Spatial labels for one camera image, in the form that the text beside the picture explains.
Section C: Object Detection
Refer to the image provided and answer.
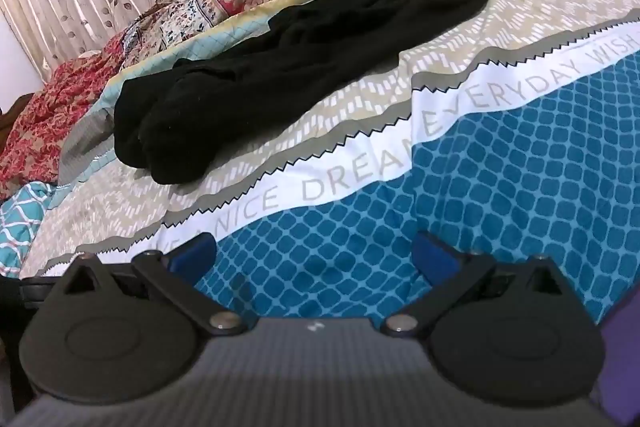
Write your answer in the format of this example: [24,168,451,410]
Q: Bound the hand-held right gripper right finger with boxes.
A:
[382,231,568,339]

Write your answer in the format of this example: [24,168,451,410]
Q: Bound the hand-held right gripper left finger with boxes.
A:
[61,238,246,338]

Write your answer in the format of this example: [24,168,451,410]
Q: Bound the black pants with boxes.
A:
[114,0,491,186]

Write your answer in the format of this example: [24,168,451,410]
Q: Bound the striped teal patterned bedspread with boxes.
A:
[17,0,640,325]

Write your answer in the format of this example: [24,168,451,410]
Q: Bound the teal lattice pillow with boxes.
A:
[0,181,63,278]

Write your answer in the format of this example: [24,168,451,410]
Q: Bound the purple cloth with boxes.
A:
[597,312,640,427]

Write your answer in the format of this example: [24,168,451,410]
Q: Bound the carved wooden headboard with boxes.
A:
[0,93,31,138]

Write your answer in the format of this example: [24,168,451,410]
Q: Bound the floral patchwork quilt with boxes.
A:
[0,0,481,202]

